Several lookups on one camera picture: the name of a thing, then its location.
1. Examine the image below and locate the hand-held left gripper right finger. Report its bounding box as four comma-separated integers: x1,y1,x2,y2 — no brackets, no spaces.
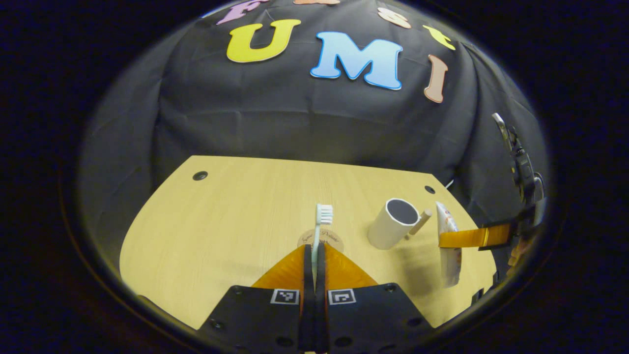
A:
314,242,435,352

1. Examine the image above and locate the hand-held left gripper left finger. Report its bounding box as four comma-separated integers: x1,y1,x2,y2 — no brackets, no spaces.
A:
197,244,315,352

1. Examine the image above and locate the white toothpaste tube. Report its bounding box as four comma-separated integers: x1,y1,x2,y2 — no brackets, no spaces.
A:
435,202,462,288

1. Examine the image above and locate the round cork coaster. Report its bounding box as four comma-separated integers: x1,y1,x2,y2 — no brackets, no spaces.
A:
297,228,342,252

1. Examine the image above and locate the white cup with wooden handle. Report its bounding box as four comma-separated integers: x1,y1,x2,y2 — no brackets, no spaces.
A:
367,198,433,250

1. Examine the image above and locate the white toothbrush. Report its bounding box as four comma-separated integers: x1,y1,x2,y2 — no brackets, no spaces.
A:
312,204,334,291

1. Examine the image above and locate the black backdrop cloth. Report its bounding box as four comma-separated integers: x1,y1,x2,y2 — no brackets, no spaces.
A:
81,0,548,256

